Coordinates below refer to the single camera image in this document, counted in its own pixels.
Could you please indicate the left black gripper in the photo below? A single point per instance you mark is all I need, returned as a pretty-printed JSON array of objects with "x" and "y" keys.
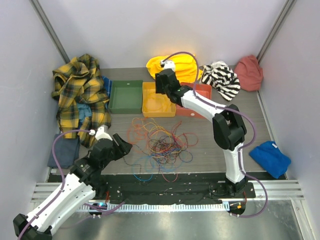
[{"x": 124, "y": 148}]

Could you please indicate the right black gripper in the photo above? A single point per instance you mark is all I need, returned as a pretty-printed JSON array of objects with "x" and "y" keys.
[{"x": 159, "y": 89}]

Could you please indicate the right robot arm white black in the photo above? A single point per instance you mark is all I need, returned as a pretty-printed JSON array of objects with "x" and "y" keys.
[{"x": 229, "y": 129}]

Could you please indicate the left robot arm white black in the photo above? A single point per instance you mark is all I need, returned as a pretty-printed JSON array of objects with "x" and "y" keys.
[{"x": 81, "y": 184}]

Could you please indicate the yellow plastic tray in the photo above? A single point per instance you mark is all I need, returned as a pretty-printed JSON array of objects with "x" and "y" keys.
[{"x": 156, "y": 105}]

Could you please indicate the yellow cloth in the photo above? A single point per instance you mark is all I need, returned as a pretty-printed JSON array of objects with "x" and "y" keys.
[{"x": 185, "y": 67}]

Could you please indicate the green plastic tray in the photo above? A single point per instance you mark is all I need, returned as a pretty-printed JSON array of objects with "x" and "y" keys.
[{"x": 126, "y": 97}]

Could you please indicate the red orange plastic tray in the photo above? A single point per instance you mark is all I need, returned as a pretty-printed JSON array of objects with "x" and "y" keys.
[{"x": 202, "y": 89}]

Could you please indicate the yellow plaid flannel shirt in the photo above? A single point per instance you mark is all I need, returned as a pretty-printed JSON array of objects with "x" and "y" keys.
[{"x": 82, "y": 98}]

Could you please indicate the blue towel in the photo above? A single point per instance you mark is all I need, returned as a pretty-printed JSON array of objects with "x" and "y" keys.
[{"x": 107, "y": 84}]

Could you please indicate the black white striped cloth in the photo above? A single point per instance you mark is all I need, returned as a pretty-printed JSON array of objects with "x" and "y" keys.
[{"x": 222, "y": 78}]

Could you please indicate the pink red cloth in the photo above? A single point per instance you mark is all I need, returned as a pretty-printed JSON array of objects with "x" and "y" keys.
[{"x": 249, "y": 73}]

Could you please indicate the blue cloth at right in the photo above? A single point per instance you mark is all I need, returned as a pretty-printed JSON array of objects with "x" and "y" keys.
[{"x": 270, "y": 158}]

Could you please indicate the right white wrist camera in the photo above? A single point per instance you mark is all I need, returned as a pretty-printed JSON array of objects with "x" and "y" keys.
[{"x": 168, "y": 64}]

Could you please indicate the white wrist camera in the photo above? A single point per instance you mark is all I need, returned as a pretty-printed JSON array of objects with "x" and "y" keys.
[
  {"x": 100, "y": 133},
  {"x": 168, "y": 64}
]

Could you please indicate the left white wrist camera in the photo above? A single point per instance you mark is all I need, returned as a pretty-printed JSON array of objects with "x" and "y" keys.
[{"x": 100, "y": 133}]

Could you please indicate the slotted cable duct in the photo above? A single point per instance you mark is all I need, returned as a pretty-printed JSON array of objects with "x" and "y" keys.
[{"x": 224, "y": 206}]

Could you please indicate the left aluminium corner rail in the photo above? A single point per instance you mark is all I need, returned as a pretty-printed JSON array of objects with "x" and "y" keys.
[{"x": 49, "y": 29}]

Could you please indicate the aluminium corner rail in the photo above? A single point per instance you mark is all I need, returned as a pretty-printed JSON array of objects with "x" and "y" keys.
[
  {"x": 280, "y": 20},
  {"x": 49, "y": 29}
]

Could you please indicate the right aluminium corner rail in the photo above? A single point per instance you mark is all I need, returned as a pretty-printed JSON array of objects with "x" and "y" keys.
[{"x": 280, "y": 20}]

